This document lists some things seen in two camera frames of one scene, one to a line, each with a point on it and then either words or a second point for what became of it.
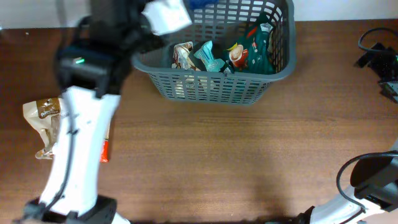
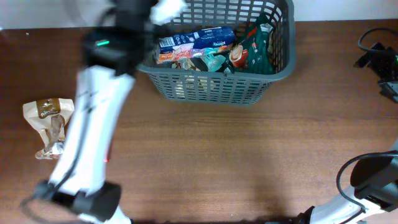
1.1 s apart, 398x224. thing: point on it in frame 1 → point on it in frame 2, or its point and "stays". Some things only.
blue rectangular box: x=198 y=4 → x=204 y=38
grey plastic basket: x=230 y=22 stays
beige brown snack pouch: x=181 y=58 → x=190 y=86
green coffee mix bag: x=251 y=56 stays
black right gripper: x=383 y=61 stays
